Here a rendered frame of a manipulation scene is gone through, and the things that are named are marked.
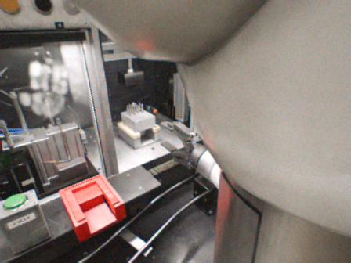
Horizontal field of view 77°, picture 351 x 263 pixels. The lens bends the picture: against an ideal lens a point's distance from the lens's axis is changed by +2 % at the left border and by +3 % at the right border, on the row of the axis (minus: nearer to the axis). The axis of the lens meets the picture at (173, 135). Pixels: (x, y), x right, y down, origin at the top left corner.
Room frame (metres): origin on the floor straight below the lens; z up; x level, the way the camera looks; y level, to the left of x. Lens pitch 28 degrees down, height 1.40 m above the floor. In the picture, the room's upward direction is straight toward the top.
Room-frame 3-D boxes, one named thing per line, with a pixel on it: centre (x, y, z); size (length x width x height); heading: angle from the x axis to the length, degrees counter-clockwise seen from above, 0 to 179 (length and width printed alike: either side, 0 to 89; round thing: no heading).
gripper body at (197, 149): (0.59, -0.07, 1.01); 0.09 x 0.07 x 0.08; 38
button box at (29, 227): (0.37, 0.36, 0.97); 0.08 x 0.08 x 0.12; 38
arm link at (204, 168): (0.54, -0.12, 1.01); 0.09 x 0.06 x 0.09; 128
